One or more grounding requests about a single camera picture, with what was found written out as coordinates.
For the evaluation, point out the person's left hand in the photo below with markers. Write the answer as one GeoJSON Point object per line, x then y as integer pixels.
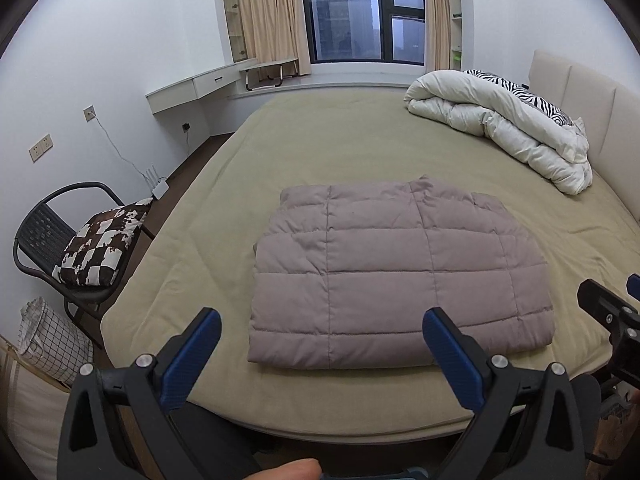
{"type": "Point", "coordinates": [290, 471]}

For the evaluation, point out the zebra print pillow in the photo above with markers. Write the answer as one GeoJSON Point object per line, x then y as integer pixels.
{"type": "Point", "coordinates": [540, 100]}

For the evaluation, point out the cream padded headboard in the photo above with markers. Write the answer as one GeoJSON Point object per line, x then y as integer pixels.
{"type": "Point", "coordinates": [600, 110]}

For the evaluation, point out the white duvet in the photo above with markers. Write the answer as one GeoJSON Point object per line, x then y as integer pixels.
{"type": "Point", "coordinates": [500, 110]}

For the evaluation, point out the dark framed window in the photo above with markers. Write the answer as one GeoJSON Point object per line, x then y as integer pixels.
{"type": "Point", "coordinates": [345, 15]}

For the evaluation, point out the brown white patterned cushion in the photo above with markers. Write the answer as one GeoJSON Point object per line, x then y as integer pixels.
{"type": "Point", "coordinates": [105, 240]}

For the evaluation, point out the bed with beige sheet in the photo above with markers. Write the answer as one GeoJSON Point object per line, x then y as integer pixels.
{"type": "Point", "coordinates": [350, 135]}

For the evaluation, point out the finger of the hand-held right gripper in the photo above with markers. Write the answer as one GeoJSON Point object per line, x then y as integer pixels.
{"type": "Point", "coordinates": [607, 307]}
{"type": "Point", "coordinates": [635, 286]}

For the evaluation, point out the white grid laundry basket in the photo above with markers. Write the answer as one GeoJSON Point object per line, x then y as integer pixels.
{"type": "Point", "coordinates": [52, 345]}

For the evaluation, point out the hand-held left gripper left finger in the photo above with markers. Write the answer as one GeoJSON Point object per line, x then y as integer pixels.
{"type": "Point", "coordinates": [195, 360]}

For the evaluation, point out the black metal chair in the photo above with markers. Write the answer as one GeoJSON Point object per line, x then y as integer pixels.
{"type": "Point", "coordinates": [40, 232]}

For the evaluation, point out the glass door cabinet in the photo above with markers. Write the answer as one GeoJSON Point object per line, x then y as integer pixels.
{"type": "Point", "coordinates": [232, 10]}

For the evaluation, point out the white router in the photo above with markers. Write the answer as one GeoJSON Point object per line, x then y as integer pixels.
{"type": "Point", "coordinates": [160, 189]}

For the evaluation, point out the beige curtain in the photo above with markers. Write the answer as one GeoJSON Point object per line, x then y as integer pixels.
{"type": "Point", "coordinates": [270, 15]}
{"type": "Point", "coordinates": [437, 15]}

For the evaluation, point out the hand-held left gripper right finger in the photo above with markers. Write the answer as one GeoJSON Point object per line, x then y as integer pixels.
{"type": "Point", "coordinates": [450, 360]}

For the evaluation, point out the white wall shelf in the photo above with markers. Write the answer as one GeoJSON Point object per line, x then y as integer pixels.
{"type": "Point", "coordinates": [456, 20]}

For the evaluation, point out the small folding table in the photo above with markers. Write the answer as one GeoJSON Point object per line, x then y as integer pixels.
{"type": "Point", "coordinates": [270, 66]}

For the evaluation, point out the taupe padded jacket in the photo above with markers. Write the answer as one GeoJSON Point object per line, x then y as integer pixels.
{"type": "Point", "coordinates": [400, 280]}

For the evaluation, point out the white wall desk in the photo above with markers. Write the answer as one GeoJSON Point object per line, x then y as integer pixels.
{"type": "Point", "coordinates": [200, 85]}

